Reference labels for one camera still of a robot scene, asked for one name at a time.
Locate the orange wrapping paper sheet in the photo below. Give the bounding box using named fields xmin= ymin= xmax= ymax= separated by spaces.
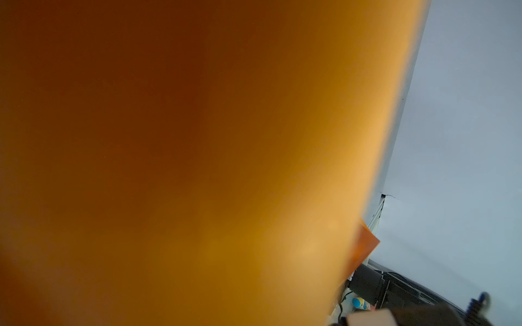
xmin=1 ymin=1 xmax=428 ymax=325

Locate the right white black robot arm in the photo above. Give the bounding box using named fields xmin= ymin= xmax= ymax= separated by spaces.
xmin=328 ymin=264 xmax=492 ymax=325

